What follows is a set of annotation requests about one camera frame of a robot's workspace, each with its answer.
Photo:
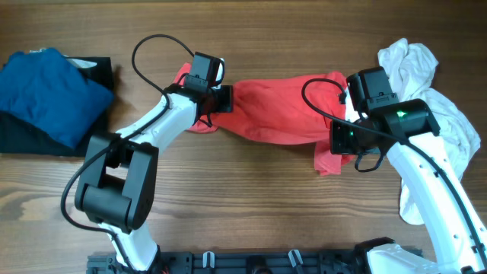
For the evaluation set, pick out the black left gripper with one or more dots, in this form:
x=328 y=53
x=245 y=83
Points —
x=224 y=101

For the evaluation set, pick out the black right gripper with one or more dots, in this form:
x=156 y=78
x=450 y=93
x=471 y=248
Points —
x=337 y=144

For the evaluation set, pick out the red t-shirt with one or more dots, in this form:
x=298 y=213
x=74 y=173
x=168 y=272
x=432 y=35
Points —
x=273 y=111

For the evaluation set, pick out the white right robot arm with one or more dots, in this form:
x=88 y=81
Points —
x=407 y=134

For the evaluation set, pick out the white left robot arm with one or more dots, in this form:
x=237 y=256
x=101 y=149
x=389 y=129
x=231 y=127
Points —
x=115 y=185

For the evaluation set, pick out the white crumpled shirt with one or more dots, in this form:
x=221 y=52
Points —
x=410 y=68

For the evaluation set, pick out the white folded cloth under blue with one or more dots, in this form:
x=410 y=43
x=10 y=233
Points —
x=81 y=64

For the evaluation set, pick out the blue folded shirt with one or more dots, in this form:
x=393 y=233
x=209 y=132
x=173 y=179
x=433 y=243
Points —
x=45 y=90

